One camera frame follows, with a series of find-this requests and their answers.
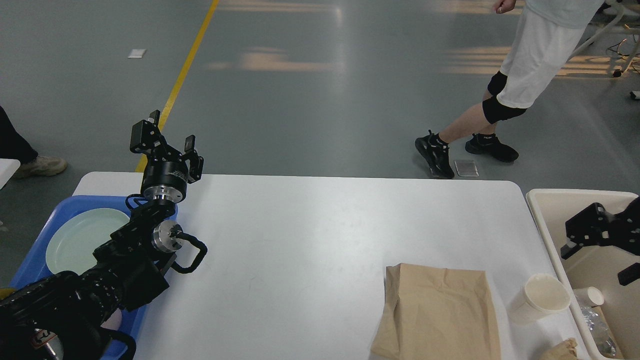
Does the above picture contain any brown paper scrap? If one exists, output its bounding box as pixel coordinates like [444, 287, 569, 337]
[538, 337, 578, 360]

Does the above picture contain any small paper cup in bin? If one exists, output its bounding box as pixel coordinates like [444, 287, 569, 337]
[573, 286, 605, 308]

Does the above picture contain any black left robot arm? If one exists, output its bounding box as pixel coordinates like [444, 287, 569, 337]
[1, 110, 208, 360]

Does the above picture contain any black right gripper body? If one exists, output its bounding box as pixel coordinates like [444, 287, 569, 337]
[617, 197, 640, 256]

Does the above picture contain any person at left edge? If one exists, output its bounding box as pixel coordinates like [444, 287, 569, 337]
[0, 107, 67, 179]

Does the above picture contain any beige plastic bin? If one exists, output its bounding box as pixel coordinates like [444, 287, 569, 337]
[526, 188, 640, 360]

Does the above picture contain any pink mug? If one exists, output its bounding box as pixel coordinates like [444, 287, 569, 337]
[100, 309, 122, 331]

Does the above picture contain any brown paper bag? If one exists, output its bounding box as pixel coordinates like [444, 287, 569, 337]
[370, 263, 502, 360]

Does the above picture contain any dark teal mug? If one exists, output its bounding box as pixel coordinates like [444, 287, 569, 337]
[0, 287, 16, 300]

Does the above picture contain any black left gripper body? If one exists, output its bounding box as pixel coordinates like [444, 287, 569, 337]
[141, 156, 189, 204]

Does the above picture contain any white paper cup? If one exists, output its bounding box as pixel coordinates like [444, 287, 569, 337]
[507, 273, 571, 325]

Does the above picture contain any right floor metal plate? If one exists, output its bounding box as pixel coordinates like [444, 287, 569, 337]
[454, 160, 480, 178]

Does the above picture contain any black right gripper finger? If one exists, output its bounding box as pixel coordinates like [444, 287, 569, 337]
[617, 262, 640, 286]
[560, 202, 626, 260]

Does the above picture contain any green plate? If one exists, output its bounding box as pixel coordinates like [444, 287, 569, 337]
[45, 208, 130, 275]

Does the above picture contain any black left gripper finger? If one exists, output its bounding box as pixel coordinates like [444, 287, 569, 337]
[182, 135, 204, 183]
[129, 110, 173, 162]

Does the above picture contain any white chair frame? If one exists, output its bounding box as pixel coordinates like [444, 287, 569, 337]
[569, 0, 640, 79]

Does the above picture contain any white side table corner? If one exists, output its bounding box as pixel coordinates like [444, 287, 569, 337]
[0, 158, 21, 190]

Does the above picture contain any blue plastic tray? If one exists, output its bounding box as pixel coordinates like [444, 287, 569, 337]
[11, 195, 144, 360]

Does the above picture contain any person in white shirt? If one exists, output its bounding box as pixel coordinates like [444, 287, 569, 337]
[414, 0, 602, 180]

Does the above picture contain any brown cardboard in bin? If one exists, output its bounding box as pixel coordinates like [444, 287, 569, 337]
[592, 306, 625, 360]

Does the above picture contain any clear plastic wrapper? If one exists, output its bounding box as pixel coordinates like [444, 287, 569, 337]
[578, 301, 622, 359]

